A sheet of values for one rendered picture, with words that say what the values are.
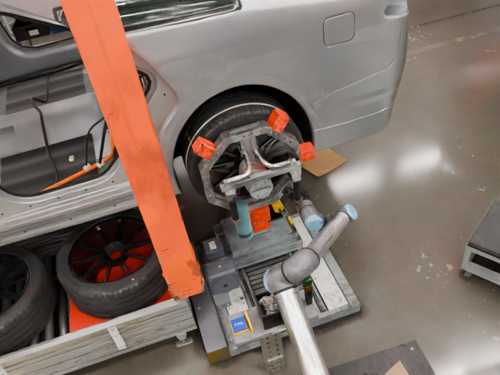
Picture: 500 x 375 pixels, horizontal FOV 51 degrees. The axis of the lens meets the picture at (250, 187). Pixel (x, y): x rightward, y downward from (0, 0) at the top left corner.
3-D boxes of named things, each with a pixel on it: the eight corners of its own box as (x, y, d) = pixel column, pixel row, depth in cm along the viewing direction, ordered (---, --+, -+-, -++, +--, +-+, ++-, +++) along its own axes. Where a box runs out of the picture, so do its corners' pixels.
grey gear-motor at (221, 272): (227, 254, 342) (218, 217, 319) (246, 304, 312) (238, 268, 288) (200, 263, 340) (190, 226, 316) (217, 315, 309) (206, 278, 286)
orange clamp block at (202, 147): (213, 141, 270) (198, 135, 264) (216, 150, 264) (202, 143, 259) (205, 152, 272) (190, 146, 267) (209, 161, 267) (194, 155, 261)
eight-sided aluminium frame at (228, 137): (299, 187, 308) (292, 110, 271) (303, 194, 303) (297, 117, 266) (210, 215, 300) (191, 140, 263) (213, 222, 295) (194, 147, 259)
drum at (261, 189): (263, 171, 291) (260, 151, 282) (275, 195, 276) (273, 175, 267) (239, 178, 290) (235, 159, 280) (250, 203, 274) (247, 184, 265)
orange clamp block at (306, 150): (295, 155, 293) (310, 150, 294) (300, 163, 287) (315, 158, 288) (294, 145, 288) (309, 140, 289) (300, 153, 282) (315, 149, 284)
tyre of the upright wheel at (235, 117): (270, 186, 336) (304, 95, 299) (283, 210, 319) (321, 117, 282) (170, 182, 309) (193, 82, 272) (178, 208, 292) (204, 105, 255)
